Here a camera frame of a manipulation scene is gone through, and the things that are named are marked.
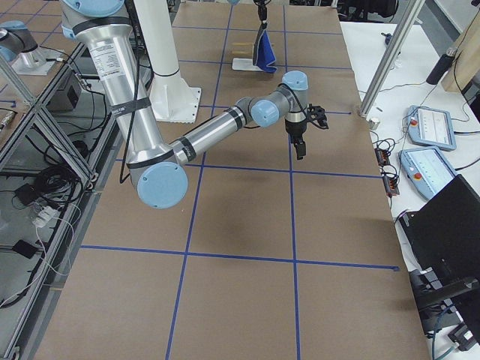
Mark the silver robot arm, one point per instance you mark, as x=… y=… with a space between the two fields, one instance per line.
x=136 y=60
x=17 y=41

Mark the black bottle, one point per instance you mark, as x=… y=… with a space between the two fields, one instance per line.
x=440 y=68

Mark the far teach pendant tablet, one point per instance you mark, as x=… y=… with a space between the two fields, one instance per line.
x=430 y=127

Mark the wooden towel rack white base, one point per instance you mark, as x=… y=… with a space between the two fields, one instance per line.
x=243 y=62

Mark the white central pedestal column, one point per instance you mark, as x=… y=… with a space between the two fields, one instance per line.
x=172 y=99

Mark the grey blue towel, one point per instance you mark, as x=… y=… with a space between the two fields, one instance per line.
x=263 y=53

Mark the near teach pendant tablet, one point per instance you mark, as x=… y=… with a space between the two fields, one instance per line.
x=428 y=169

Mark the small metal cylinder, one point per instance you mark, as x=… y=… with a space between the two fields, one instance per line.
x=373 y=123

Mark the aluminium frame post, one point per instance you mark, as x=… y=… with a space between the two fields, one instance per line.
x=399 y=36

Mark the teach pendant tablet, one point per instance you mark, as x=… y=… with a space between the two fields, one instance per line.
x=428 y=169
x=430 y=127

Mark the wooden board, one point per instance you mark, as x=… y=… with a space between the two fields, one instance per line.
x=466 y=64

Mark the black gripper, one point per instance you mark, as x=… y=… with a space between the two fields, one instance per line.
x=261 y=12
x=295 y=131

